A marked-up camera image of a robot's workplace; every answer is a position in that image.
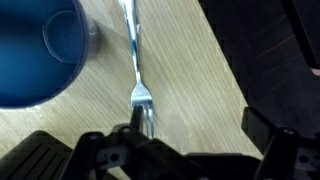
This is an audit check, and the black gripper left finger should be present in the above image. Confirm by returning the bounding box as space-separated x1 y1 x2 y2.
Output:
59 106 201 180

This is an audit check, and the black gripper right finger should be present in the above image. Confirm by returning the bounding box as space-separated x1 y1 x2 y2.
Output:
241 107 320 180

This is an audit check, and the silver metal fork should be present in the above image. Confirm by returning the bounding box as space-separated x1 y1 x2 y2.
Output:
117 0 156 139

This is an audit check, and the blue plastic cup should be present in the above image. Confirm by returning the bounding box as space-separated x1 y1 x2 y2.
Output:
0 0 100 110

